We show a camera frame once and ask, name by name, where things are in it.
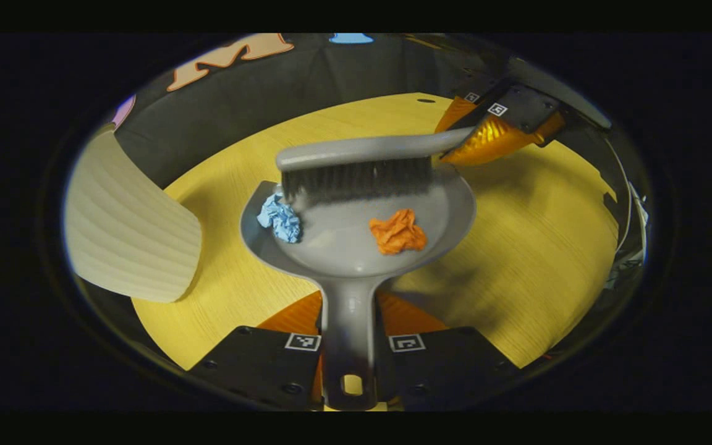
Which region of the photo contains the small grey broom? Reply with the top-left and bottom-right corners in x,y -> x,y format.
276,127 -> 477,208

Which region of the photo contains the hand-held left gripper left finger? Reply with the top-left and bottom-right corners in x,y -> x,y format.
189,290 -> 324,410

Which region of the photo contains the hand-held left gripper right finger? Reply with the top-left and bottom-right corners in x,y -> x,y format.
373,290 -> 520,410

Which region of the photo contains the tangle of cables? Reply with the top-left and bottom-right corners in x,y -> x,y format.
603,182 -> 648,291

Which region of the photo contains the blue paper trash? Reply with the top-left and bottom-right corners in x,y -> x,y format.
257,192 -> 302,244

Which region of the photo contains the white ribbed garbage bin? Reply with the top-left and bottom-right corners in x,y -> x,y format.
64,127 -> 202,303

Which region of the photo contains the orange paper trash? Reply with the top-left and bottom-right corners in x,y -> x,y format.
368,208 -> 428,255

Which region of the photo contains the grey plastic dustpan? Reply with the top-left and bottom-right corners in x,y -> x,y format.
240,162 -> 477,412

